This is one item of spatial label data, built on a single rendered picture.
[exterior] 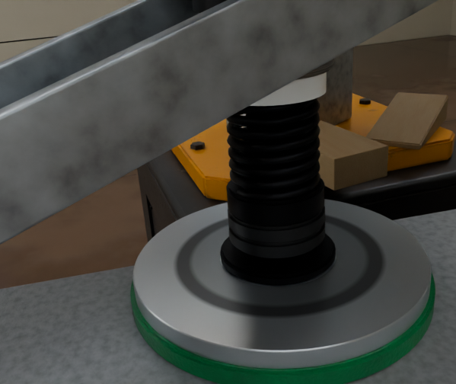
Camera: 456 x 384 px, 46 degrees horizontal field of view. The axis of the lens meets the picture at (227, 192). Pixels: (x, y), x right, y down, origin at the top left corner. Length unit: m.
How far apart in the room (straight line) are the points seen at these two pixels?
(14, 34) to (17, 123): 6.06
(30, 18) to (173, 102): 6.03
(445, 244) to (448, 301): 0.08
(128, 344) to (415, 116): 0.80
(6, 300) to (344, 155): 0.51
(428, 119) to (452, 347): 0.73
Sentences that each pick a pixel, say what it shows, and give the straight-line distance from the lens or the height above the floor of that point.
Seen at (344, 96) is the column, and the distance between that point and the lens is 1.12.
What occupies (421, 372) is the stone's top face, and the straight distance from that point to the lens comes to 0.35.
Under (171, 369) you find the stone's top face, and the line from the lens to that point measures 0.35.
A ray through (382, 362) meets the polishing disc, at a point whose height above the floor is 0.88.
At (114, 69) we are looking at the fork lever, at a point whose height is 1.06.
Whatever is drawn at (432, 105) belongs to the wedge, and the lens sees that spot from 1.11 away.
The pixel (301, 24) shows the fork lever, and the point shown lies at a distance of 0.28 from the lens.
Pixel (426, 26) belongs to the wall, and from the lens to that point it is 7.84.
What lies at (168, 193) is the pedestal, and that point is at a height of 0.74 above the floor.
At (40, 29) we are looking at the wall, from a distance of 6.28.
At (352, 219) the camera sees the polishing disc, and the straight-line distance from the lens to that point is 0.45.
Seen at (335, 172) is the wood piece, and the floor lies 0.81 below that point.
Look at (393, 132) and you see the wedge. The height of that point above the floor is 0.80.
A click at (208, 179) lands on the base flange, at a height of 0.78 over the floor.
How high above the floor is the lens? 1.10
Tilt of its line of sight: 23 degrees down
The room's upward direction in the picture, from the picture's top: 4 degrees counter-clockwise
